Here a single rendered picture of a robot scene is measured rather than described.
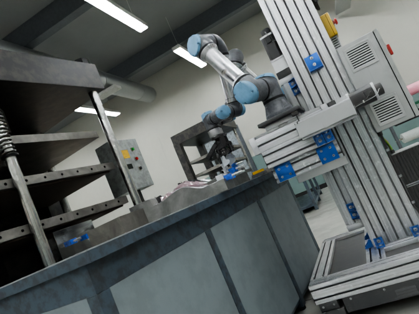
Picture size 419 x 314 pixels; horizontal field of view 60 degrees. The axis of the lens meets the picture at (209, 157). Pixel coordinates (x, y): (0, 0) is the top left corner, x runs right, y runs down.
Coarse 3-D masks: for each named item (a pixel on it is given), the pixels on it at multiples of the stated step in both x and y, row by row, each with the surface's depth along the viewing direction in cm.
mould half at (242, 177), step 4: (244, 168) 225; (228, 172) 205; (244, 172) 222; (240, 176) 215; (244, 176) 220; (248, 176) 224; (204, 180) 234; (208, 180) 234; (212, 180) 207; (216, 180) 206; (236, 180) 209; (240, 180) 213; (244, 180) 218; (248, 180) 222; (208, 184) 209; (236, 184) 207
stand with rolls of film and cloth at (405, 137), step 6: (414, 84) 660; (408, 90) 658; (414, 90) 658; (408, 120) 660; (408, 132) 658; (414, 132) 654; (396, 138) 664; (402, 138) 663; (408, 138) 655; (414, 138) 657
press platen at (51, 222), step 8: (112, 200) 237; (120, 200) 243; (88, 208) 219; (96, 208) 224; (104, 208) 229; (56, 216) 199; (64, 216) 203; (72, 216) 208; (80, 216) 212; (48, 224) 193; (56, 224) 197; (0, 232) 172; (8, 232) 175; (16, 232) 178; (24, 232) 181; (0, 240) 170; (8, 240) 174
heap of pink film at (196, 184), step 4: (180, 184) 184; (184, 184) 183; (188, 184) 183; (192, 184) 182; (196, 184) 183; (200, 184) 193; (204, 184) 193; (176, 188) 183; (168, 192) 189; (172, 192) 183; (164, 196) 191
